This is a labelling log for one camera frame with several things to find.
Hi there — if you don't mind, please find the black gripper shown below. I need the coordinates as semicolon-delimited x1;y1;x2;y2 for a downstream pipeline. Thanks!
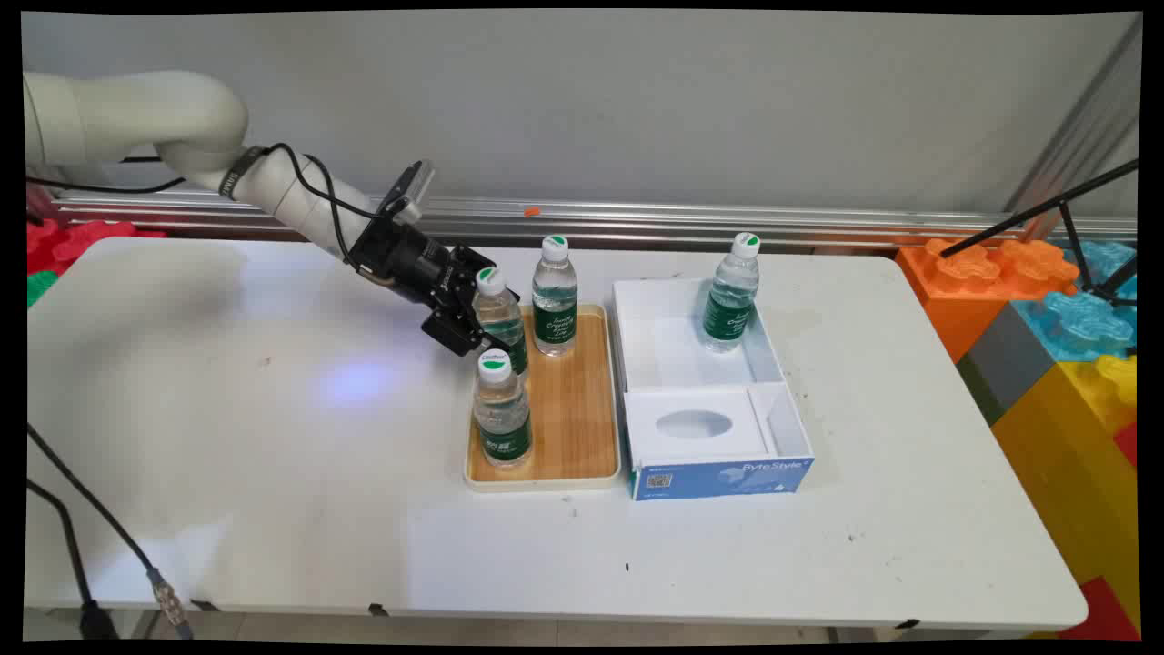
348;212;522;358

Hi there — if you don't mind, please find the clear water bottle green label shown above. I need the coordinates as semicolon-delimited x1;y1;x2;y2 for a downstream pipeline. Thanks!
700;232;762;355
473;267;530;378
531;235;580;358
472;349;535;470

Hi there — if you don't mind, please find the wooden tray with cream rim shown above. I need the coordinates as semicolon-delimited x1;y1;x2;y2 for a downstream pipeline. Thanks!
463;303;623;494

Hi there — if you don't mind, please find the white and blue cardboard box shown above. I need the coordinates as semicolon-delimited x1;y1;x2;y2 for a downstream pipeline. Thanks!
611;276;817;502

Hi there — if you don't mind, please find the red foam puzzle piece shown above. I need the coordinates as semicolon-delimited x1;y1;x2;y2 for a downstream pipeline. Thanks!
25;217;170;276

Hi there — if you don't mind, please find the big orange building block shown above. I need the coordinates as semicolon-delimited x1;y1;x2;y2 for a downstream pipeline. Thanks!
895;237;1079;365

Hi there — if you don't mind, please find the big grey building block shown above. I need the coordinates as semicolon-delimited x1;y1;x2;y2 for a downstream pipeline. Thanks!
956;300;1061;428

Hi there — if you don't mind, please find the black tripod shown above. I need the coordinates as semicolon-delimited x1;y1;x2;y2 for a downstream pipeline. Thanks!
938;158;1140;307

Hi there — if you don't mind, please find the big blue building block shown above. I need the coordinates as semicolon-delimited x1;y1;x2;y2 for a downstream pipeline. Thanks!
1046;238;1139;301
1010;289;1139;365

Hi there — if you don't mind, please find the big red building block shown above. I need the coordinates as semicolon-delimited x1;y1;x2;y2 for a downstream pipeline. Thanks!
1058;574;1143;643

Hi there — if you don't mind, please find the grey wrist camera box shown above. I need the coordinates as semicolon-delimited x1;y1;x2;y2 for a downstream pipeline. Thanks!
376;159;437;227

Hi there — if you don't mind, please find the aluminium rail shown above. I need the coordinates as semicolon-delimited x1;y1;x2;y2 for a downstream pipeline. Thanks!
50;189;1138;249

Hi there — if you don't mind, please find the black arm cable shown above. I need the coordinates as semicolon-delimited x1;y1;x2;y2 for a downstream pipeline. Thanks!
25;143;383;267

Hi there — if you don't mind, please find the black cable with metal connector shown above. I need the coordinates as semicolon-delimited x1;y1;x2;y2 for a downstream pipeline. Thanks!
25;422;195;640

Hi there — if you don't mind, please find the black cable with black plug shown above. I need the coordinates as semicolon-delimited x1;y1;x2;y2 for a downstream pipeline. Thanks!
25;479;120;640

